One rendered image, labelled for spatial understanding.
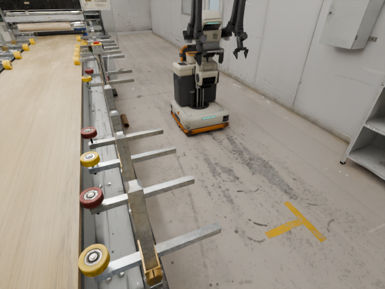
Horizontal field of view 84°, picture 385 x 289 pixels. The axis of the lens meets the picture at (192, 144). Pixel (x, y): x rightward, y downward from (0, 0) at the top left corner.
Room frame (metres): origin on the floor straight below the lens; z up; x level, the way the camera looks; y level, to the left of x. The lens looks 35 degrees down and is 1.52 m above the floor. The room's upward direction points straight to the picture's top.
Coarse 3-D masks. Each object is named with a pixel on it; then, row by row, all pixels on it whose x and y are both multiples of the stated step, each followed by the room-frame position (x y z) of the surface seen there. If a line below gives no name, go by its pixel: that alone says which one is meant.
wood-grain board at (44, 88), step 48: (48, 48) 3.20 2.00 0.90; (0, 96) 1.49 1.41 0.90; (48, 96) 1.49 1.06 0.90; (0, 144) 0.88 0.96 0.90; (48, 144) 0.88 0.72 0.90; (0, 192) 0.56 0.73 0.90; (48, 192) 0.56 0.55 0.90; (0, 240) 0.37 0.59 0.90; (48, 240) 0.37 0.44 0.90; (0, 288) 0.24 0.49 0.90; (48, 288) 0.24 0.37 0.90
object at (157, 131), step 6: (138, 132) 1.12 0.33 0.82; (144, 132) 1.12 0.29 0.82; (150, 132) 1.12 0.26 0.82; (156, 132) 1.14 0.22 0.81; (162, 132) 1.15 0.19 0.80; (108, 138) 1.05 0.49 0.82; (114, 138) 1.05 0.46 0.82; (132, 138) 1.08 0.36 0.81; (138, 138) 1.09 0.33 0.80; (90, 144) 0.99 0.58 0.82; (96, 144) 1.00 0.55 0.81; (102, 144) 1.01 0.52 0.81; (108, 144) 1.03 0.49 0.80
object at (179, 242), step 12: (204, 228) 0.46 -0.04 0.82; (216, 228) 0.46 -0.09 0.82; (168, 240) 0.41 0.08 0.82; (180, 240) 0.41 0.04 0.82; (192, 240) 0.42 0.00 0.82; (168, 252) 0.38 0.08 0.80; (120, 264) 0.33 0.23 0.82; (132, 264) 0.34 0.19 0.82; (96, 276) 0.30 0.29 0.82; (108, 276) 0.31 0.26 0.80
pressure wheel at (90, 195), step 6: (84, 192) 0.56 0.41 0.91; (90, 192) 0.56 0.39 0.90; (96, 192) 0.56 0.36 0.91; (102, 192) 0.56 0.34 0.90; (84, 198) 0.53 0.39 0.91; (90, 198) 0.53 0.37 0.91; (96, 198) 0.53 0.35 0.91; (102, 198) 0.54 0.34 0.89; (84, 204) 0.51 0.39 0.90; (90, 204) 0.51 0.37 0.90; (96, 204) 0.52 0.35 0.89
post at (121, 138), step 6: (120, 132) 0.57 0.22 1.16; (120, 138) 0.55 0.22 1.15; (126, 138) 0.56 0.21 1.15; (120, 144) 0.55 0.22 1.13; (126, 144) 0.55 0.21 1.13; (120, 150) 0.55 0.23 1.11; (126, 150) 0.55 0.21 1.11; (120, 156) 0.55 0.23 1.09; (126, 156) 0.55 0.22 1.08; (126, 162) 0.55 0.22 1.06; (126, 168) 0.55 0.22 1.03; (132, 168) 0.56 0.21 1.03; (126, 174) 0.55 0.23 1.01; (132, 174) 0.55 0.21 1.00; (126, 180) 0.54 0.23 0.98; (132, 180) 0.55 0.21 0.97
